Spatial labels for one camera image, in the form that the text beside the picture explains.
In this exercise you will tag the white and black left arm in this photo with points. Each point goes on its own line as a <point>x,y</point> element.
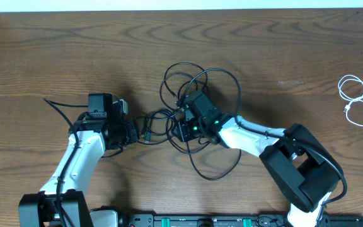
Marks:
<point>61,201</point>

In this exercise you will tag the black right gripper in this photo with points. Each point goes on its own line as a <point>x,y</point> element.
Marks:
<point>183,134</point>

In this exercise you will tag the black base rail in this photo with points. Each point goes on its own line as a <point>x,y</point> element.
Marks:
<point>200,220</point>

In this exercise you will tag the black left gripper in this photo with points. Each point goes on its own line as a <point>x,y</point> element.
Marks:
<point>132,135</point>

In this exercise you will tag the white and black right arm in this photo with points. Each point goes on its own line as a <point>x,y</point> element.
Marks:
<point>301,167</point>

